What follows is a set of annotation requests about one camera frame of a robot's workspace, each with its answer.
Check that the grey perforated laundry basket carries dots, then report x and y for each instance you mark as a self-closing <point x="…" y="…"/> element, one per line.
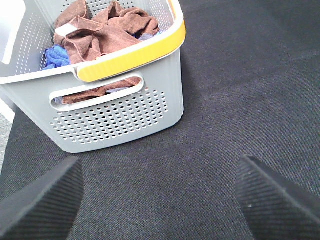
<point x="154" y="104"/>

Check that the blue cloth in basket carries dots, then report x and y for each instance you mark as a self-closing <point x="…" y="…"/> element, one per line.
<point x="55" y="57"/>

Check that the black fabric table mat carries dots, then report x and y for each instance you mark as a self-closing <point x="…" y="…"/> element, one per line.
<point x="251" y="85"/>

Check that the brown towel in basket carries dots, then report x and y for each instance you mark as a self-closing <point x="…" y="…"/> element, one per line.
<point x="99" y="91"/>

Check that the brown microfibre towel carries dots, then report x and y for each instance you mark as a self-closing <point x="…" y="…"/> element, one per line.
<point x="112" y="29"/>

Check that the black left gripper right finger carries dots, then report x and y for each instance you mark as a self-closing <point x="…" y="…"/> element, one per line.
<point x="274" y="207"/>

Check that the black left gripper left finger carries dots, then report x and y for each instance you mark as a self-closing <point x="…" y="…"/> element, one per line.
<point x="47" y="208"/>

